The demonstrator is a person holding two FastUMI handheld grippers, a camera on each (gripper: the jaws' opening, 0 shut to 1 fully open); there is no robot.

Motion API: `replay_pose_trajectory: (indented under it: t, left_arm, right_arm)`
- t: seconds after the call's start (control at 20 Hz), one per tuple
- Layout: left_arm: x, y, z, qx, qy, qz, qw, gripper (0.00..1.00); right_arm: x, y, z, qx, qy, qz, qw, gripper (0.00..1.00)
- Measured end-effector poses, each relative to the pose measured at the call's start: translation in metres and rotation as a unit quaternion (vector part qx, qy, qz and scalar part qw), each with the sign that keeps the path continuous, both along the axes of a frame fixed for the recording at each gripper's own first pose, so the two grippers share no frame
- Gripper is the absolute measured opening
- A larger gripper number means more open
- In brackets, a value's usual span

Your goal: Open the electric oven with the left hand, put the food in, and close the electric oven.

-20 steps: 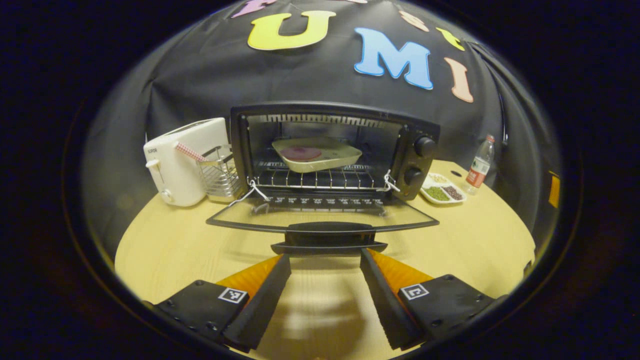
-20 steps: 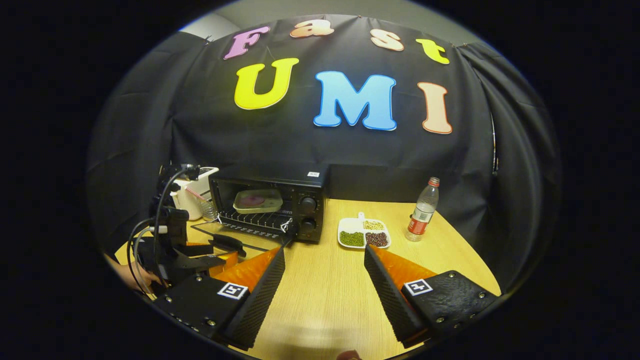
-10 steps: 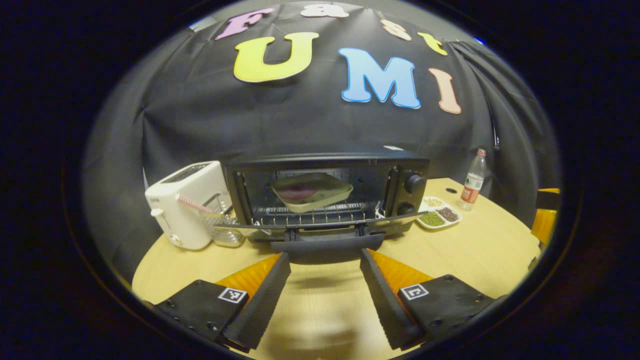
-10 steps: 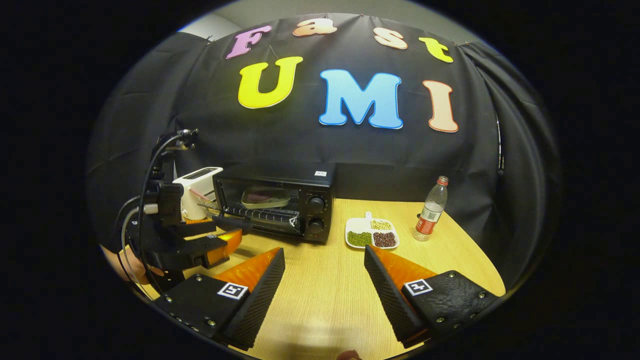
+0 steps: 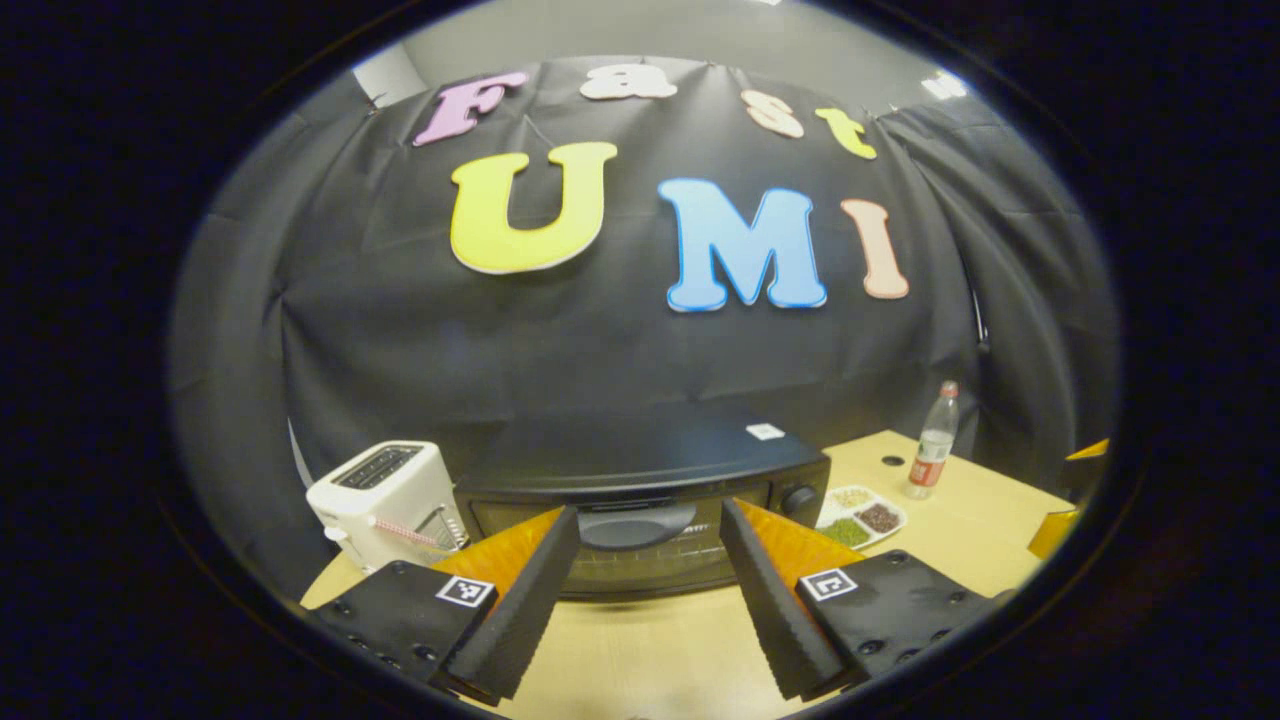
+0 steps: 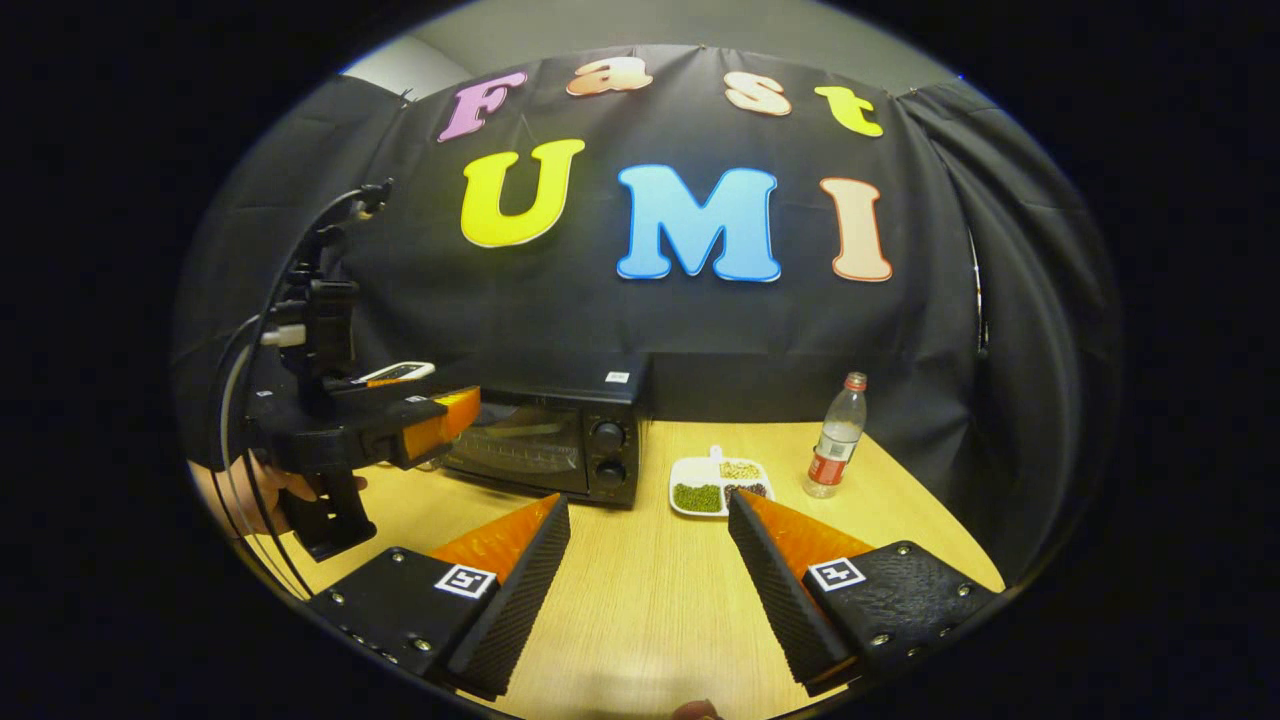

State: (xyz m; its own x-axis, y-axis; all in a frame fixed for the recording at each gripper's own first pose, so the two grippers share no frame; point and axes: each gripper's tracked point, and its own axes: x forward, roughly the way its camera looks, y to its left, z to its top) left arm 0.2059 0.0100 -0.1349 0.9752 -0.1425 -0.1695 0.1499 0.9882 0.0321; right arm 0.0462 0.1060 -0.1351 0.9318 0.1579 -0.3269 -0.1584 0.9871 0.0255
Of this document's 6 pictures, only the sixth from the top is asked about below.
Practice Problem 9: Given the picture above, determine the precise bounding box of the clear plastic water bottle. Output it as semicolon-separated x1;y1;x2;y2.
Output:
803;372;869;500

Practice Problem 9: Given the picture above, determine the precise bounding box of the white divided bean dish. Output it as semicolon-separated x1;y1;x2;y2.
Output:
668;446;776;519

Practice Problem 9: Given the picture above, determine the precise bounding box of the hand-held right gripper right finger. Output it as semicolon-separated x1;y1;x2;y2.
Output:
726;487;1003;699

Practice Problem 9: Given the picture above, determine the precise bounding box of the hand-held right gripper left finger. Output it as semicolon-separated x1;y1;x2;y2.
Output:
303;493;573;701

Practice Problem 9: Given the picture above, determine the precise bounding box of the black electric oven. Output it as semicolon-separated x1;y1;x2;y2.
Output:
430;355;653;509

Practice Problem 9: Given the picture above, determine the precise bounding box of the black backdrop cloth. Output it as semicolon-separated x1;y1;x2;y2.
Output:
170;45;1121;586

